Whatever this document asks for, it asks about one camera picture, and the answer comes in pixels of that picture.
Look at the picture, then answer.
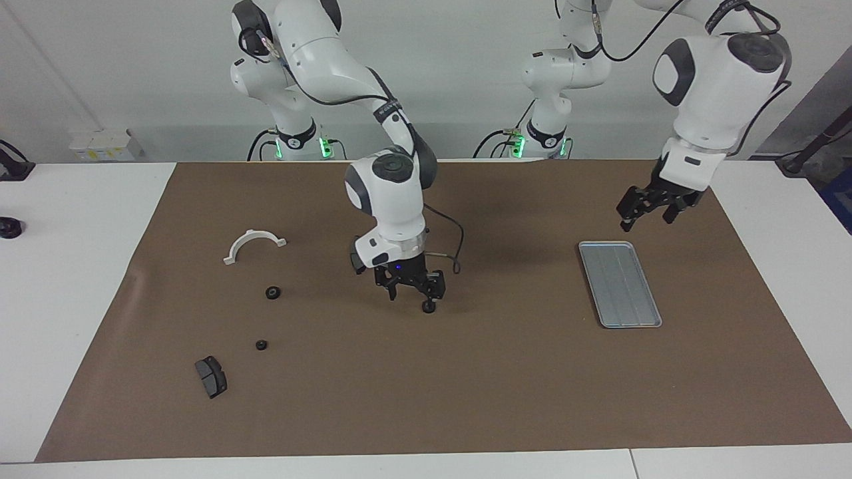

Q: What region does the black base cable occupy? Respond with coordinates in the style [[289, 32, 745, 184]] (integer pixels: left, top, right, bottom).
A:
[[473, 98, 536, 159], [246, 128, 280, 162]]

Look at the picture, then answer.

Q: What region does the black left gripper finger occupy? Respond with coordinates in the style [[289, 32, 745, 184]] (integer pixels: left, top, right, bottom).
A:
[[616, 185, 660, 232], [662, 196, 701, 225]]

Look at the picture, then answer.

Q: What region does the blue crate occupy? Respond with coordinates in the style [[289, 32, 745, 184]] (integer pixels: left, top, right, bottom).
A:
[[820, 163, 852, 235]]

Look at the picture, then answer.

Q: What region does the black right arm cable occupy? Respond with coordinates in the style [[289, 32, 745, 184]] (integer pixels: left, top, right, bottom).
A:
[[240, 27, 465, 275]]

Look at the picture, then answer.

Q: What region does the brown paper table mat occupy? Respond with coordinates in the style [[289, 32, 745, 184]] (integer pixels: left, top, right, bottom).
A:
[[35, 158, 852, 464]]

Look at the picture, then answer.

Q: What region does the black stand pole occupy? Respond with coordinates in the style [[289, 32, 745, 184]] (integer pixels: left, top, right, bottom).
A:
[[775, 110, 852, 177]]

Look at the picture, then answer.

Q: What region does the white curved plastic bracket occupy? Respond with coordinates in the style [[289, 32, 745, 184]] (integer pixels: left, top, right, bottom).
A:
[[223, 229, 288, 266]]

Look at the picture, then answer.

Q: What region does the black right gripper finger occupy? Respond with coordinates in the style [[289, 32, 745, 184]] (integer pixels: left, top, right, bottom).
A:
[[374, 269, 403, 302], [407, 269, 446, 305]]

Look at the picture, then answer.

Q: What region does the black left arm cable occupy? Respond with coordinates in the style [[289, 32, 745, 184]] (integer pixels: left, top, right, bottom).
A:
[[589, 0, 793, 157]]

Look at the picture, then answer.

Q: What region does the silver metal tray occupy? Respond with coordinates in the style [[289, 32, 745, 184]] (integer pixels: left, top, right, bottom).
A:
[[578, 241, 664, 329]]

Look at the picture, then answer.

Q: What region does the black clamp mount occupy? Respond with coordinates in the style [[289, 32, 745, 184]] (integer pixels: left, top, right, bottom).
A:
[[0, 140, 35, 182]]

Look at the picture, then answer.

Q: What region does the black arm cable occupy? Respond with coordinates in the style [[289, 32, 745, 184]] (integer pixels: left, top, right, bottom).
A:
[[240, 27, 465, 275], [589, 0, 793, 157]]

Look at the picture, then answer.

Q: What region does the wide dark brake pad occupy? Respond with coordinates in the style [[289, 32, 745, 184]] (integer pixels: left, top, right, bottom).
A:
[[194, 355, 228, 400]]

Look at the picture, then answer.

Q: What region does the black right base cable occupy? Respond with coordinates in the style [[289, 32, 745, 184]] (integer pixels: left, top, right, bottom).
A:
[[246, 128, 280, 162]]

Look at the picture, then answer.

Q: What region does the black left base cable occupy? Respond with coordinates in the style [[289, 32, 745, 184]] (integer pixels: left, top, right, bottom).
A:
[[473, 98, 536, 159]]

